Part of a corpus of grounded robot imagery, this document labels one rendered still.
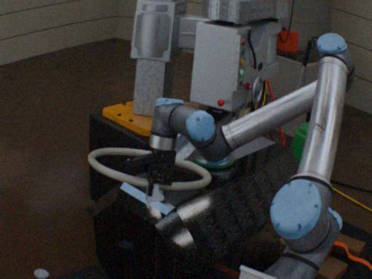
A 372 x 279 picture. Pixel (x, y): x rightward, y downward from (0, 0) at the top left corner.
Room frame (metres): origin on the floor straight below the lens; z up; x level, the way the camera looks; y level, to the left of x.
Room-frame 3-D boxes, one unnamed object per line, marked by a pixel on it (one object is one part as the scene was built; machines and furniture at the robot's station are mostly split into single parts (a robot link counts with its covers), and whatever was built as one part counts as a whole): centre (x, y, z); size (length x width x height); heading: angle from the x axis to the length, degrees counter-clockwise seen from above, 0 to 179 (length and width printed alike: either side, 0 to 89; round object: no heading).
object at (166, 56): (3.20, 0.23, 1.36); 0.35 x 0.35 x 0.41
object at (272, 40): (3.08, -0.41, 1.32); 0.19 x 0.19 x 0.20
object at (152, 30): (3.16, 0.03, 1.34); 0.74 x 0.34 x 0.25; 79
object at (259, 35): (2.83, -0.31, 1.28); 0.74 x 0.23 x 0.49; 155
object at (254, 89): (2.54, -0.30, 1.18); 0.15 x 0.10 x 0.15; 155
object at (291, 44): (5.64, -1.10, 1.00); 0.50 x 0.22 x 0.33; 141
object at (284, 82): (5.60, -1.33, 0.43); 1.30 x 0.62 x 0.86; 141
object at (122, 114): (3.20, 0.23, 0.76); 0.49 x 0.49 x 0.05; 45
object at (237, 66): (2.37, -0.21, 1.35); 0.08 x 0.03 x 0.28; 155
